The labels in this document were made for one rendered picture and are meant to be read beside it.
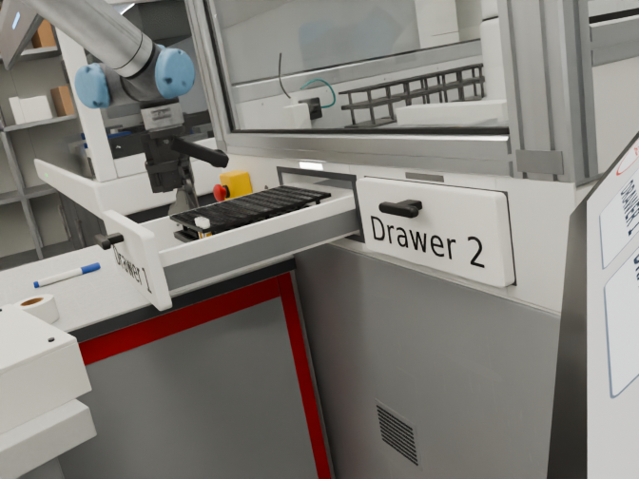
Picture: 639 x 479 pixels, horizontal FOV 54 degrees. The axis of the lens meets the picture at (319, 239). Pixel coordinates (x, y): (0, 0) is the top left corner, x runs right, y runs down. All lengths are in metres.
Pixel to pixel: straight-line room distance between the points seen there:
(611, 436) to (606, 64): 0.53
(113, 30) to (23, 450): 0.59
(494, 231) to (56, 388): 0.55
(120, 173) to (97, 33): 0.84
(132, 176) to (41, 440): 1.12
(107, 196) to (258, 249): 0.93
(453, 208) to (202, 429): 0.70
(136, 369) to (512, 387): 0.65
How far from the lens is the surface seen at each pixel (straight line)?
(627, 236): 0.31
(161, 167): 1.24
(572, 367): 0.26
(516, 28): 0.68
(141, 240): 0.86
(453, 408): 0.96
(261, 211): 0.98
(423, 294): 0.91
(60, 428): 0.82
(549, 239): 0.70
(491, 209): 0.72
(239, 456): 1.32
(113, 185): 1.80
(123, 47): 1.03
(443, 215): 0.79
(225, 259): 0.91
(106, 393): 1.18
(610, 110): 0.70
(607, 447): 0.20
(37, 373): 0.83
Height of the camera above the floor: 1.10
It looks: 15 degrees down
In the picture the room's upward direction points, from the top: 10 degrees counter-clockwise
